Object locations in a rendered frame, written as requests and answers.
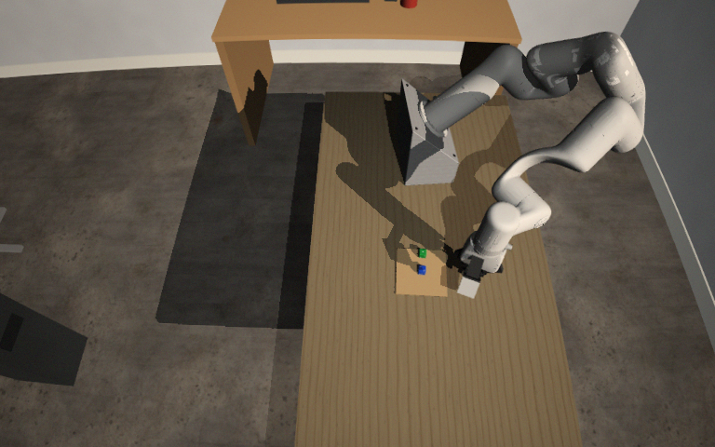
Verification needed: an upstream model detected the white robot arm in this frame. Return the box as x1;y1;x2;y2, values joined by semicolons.
418;32;645;257

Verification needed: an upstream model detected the tan flat mat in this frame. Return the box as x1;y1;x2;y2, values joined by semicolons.
396;248;447;297

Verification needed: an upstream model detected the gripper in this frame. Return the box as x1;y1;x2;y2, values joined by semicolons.
453;231;506;277

